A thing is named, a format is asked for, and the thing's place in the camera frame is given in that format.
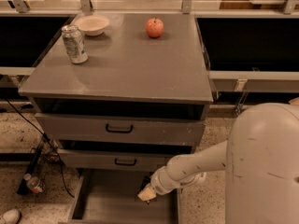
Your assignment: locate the plastic bottle on floor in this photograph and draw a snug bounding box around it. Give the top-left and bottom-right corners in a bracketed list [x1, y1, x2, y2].
[23, 174, 45, 193]

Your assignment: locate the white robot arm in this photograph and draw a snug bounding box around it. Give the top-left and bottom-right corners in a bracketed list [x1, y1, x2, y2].
[138, 103, 299, 224]

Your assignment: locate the white bowl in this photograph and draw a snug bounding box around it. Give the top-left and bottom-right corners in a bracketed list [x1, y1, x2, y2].
[75, 15, 109, 36]

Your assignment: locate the grey top drawer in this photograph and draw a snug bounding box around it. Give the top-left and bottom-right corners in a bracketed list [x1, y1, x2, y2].
[36, 113, 205, 146]

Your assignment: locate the silver green soda can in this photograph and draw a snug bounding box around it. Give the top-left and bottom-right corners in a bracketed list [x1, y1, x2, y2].
[62, 25, 88, 64]

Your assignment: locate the black floor bar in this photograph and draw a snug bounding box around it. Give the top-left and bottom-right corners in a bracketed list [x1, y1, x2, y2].
[17, 142, 44, 195]

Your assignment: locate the black cable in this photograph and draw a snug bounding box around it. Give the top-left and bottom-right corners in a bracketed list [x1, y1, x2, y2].
[2, 97, 76, 199]

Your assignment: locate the white shoe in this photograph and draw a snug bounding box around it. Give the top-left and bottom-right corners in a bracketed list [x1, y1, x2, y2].
[0, 209, 21, 224]

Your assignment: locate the grey drawer cabinet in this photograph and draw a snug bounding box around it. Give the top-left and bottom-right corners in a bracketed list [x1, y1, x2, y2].
[19, 14, 212, 158]

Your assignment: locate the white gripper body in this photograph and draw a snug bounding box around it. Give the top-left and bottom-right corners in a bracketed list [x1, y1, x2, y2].
[150, 166, 175, 195]

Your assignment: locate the grey bottom drawer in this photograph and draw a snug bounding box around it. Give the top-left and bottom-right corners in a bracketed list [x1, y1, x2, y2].
[58, 170, 180, 224]

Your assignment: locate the red apple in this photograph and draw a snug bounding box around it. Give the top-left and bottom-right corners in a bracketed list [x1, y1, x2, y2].
[145, 18, 164, 38]

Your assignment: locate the grey middle drawer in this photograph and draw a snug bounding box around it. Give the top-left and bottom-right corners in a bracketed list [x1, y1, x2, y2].
[56, 148, 194, 175]

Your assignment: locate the grey drawer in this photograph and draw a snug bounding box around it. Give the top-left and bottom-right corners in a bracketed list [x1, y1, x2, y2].
[56, 148, 194, 175]
[58, 170, 180, 224]
[36, 113, 205, 146]

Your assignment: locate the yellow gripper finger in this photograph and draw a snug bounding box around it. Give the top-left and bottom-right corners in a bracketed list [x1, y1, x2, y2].
[137, 185, 156, 202]

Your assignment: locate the dark blue rxbar wrapper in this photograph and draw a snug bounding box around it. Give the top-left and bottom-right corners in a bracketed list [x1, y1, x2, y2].
[139, 176, 150, 204]

